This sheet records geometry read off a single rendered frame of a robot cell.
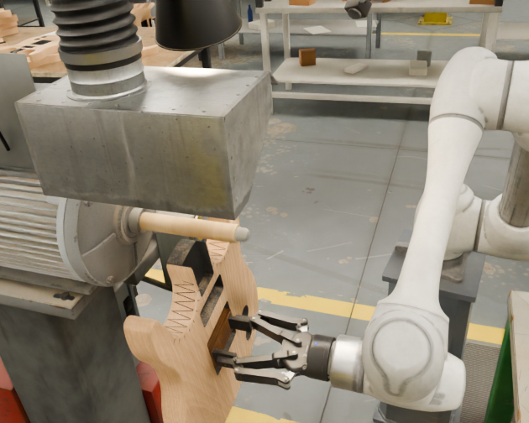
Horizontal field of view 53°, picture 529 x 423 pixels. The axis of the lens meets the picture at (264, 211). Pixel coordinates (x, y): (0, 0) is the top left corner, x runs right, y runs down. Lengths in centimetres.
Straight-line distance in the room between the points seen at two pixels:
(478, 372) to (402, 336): 172
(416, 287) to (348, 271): 204
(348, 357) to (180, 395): 28
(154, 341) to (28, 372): 60
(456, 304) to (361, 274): 117
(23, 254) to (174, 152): 43
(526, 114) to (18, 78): 86
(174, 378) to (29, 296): 36
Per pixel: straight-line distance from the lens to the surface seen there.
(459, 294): 166
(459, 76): 111
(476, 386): 237
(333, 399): 225
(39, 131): 78
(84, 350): 125
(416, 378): 72
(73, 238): 91
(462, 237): 162
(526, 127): 111
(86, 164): 76
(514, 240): 156
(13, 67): 88
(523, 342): 123
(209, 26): 82
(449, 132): 105
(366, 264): 288
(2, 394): 147
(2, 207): 102
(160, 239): 127
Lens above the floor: 176
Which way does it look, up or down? 32 degrees down
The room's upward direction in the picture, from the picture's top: 4 degrees counter-clockwise
